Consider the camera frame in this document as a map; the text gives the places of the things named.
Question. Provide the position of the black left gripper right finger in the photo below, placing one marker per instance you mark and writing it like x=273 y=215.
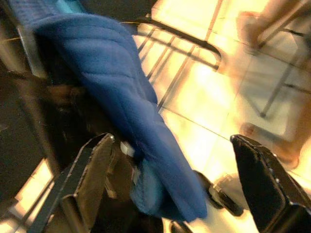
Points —
x=264 y=194

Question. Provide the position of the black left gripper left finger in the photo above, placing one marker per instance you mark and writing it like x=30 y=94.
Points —
x=82 y=184

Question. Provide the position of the dark navy shirt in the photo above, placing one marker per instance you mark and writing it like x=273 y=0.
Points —
x=109 y=72

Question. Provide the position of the black caster wheel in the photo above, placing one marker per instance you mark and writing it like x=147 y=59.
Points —
x=230 y=205

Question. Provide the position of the white chair wooden legs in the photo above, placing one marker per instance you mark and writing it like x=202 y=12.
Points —
x=279 y=87

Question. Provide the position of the black metal tube frame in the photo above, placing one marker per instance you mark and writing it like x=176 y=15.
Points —
x=184 y=36

